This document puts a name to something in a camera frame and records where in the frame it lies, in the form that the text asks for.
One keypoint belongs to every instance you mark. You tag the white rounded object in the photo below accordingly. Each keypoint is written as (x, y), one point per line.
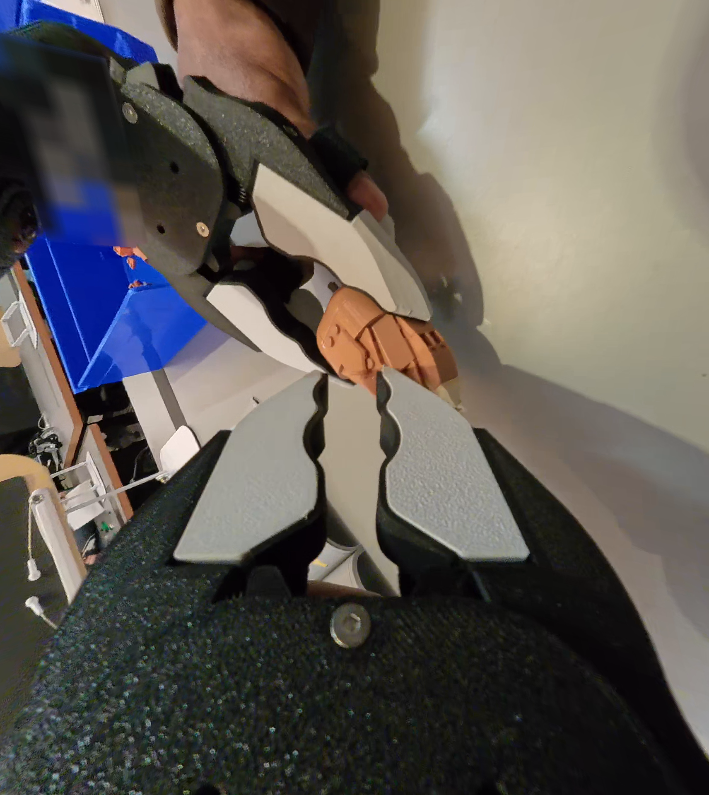
(342, 559)

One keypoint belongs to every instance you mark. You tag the wood-trimmed grey table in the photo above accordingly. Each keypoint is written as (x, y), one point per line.
(37, 372)

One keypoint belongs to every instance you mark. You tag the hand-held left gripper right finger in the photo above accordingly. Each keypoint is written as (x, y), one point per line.
(447, 478)

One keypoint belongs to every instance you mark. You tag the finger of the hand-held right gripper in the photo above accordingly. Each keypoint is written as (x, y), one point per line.
(261, 329)
(342, 248)

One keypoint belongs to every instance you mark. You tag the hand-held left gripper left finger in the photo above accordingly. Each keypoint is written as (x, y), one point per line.
(249, 484)

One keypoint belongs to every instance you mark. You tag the orange toy brick model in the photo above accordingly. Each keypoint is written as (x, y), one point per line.
(367, 341)

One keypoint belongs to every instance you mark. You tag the person's right hand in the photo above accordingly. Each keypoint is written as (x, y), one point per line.
(236, 62)

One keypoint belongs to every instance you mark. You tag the blue plastic bin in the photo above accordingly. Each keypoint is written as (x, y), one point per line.
(112, 323)

